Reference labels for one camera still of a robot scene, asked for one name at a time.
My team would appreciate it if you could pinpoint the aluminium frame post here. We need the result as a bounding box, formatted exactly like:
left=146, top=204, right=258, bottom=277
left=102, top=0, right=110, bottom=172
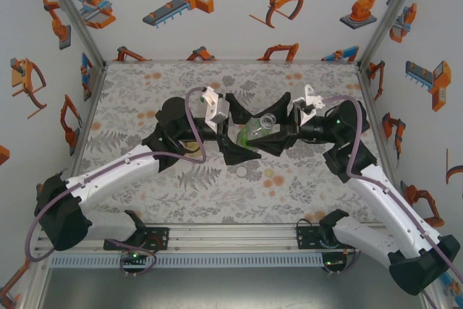
left=356, top=0, right=432, bottom=69
left=20, top=263, right=54, bottom=309
left=419, top=292, right=448, bottom=309
left=35, top=0, right=109, bottom=69

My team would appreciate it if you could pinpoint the aluminium table edge rail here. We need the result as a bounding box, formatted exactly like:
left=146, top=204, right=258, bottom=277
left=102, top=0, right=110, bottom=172
left=68, top=62, right=109, bottom=179
left=103, top=58, right=361, bottom=67
left=356, top=62, right=401, bottom=187

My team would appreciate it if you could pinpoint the floral grey orange tablecloth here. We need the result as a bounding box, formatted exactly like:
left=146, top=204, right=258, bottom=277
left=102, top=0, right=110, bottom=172
left=70, top=62, right=394, bottom=225

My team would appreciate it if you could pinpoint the slotted aluminium base rail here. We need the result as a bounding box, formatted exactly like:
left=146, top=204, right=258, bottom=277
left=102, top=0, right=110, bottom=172
left=34, top=224, right=399, bottom=254

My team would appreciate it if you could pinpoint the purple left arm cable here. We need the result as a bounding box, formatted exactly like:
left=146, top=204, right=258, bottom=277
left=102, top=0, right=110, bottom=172
left=24, top=87, right=207, bottom=263

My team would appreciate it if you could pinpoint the small green-lit controller board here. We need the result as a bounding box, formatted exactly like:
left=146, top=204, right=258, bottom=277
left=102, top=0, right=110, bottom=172
left=119, top=250, right=150, bottom=266
left=323, top=255, right=347, bottom=267

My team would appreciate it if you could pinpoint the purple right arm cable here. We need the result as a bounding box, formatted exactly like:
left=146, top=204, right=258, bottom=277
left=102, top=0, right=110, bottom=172
left=321, top=94, right=463, bottom=309

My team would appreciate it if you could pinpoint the clear bottle with green wrap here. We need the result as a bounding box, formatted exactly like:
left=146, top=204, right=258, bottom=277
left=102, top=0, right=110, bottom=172
left=237, top=114, right=278, bottom=153

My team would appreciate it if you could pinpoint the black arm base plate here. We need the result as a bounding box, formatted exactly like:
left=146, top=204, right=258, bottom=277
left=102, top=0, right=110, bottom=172
left=295, top=224, right=359, bottom=251
left=103, top=227, right=171, bottom=253

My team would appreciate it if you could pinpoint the perforated grey cable tray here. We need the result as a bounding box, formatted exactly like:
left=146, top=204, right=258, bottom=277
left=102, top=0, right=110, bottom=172
left=48, top=253, right=325, bottom=269

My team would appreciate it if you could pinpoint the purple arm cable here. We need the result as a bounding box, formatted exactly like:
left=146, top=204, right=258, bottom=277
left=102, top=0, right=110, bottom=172
left=24, top=87, right=207, bottom=263
left=321, top=94, right=463, bottom=309

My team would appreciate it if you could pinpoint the thin purple base cable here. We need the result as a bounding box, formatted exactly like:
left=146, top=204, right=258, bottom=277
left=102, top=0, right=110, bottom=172
left=323, top=247, right=362, bottom=276
left=104, top=238, right=159, bottom=278

